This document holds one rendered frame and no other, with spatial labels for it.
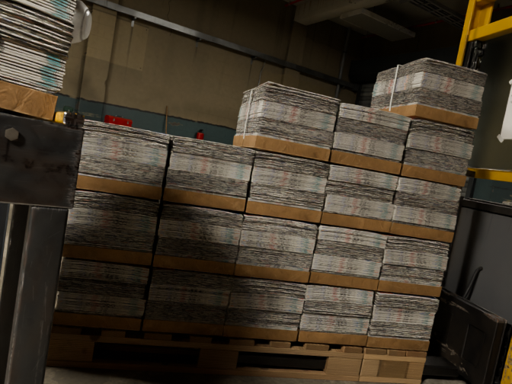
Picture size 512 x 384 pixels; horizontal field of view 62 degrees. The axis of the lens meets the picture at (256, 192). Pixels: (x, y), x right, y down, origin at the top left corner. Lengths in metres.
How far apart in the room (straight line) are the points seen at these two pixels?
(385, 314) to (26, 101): 1.48
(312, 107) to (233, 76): 7.53
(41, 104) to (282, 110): 0.91
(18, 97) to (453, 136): 1.51
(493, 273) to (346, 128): 1.08
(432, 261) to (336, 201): 0.49
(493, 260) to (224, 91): 7.31
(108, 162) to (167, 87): 7.06
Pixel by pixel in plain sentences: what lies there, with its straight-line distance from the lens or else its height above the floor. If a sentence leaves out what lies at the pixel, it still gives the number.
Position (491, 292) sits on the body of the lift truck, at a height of 0.38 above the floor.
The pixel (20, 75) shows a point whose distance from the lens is 0.83.
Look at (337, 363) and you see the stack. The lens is 1.82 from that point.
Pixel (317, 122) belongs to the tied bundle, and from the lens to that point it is 1.57.
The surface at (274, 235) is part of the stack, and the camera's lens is 1.55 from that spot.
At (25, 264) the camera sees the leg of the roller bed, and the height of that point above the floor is 0.59.
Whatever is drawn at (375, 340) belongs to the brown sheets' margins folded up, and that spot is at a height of 0.17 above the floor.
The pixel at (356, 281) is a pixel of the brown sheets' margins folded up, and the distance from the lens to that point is 1.72.
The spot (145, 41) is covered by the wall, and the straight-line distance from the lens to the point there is 8.46.
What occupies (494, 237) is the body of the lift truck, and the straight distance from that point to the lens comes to 2.32.
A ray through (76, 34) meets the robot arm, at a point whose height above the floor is 1.11.
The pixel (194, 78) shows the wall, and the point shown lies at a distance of 8.70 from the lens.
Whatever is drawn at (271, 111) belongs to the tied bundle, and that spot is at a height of 0.97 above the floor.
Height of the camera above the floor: 0.80
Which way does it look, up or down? 4 degrees down
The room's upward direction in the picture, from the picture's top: 10 degrees clockwise
